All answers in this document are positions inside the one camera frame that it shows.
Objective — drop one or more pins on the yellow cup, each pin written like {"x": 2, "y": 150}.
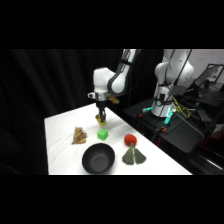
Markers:
{"x": 101, "y": 123}

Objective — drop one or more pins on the green cube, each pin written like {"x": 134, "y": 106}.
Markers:
{"x": 102, "y": 134}

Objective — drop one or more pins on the black laptop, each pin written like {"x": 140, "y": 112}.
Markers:
{"x": 208, "y": 76}

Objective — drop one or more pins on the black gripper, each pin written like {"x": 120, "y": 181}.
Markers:
{"x": 101, "y": 105}

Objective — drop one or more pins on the black robot stand platform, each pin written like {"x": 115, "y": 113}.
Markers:
{"x": 183, "y": 135}

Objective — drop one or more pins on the brown pretzel toy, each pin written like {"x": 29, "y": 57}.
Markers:
{"x": 79, "y": 136}

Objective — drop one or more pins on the yellowish wrist camera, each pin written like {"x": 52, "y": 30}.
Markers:
{"x": 114, "y": 99}

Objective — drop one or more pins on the green plush leaf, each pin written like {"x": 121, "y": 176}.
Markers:
{"x": 134, "y": 156}

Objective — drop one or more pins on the red plush tomato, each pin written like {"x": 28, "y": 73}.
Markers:
{"x": 130, "y": 140}

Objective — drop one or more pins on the black curtain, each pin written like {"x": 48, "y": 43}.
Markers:
{"x": 30, "y": 100}

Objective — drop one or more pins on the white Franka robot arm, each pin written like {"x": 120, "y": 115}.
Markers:
{"x": 100, "y": 80}

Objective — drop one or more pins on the black bowl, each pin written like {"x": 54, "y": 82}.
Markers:
{"x": 98, "y": 159}

